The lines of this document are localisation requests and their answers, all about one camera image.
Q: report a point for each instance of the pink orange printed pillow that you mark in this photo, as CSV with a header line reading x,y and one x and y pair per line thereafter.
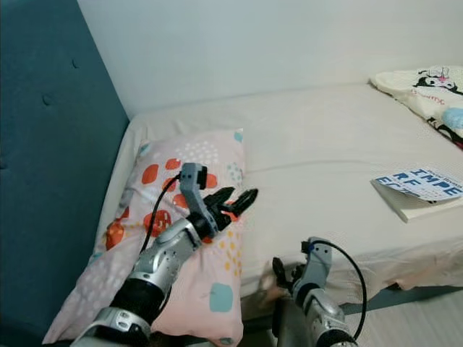
x,y
108,267

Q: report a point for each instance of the white book blue letters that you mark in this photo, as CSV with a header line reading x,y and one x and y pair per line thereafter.
x,y
423,184

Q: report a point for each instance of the cream cartoon printed quilt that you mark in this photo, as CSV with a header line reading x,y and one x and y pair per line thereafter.
x,y
427,94

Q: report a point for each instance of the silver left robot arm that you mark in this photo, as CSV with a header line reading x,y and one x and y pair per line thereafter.
x,y
163,267

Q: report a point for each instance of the grey right robot leg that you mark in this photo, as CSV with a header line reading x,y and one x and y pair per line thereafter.
x,y
286,325

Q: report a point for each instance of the cream sheeted mattress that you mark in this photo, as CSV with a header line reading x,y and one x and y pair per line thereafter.
x,y
318,144

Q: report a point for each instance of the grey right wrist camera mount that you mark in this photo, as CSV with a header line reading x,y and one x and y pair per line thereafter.
x,y
318,264

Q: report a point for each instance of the blue fabric bed frame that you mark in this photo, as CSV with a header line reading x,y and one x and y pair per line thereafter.
x,y
58,108

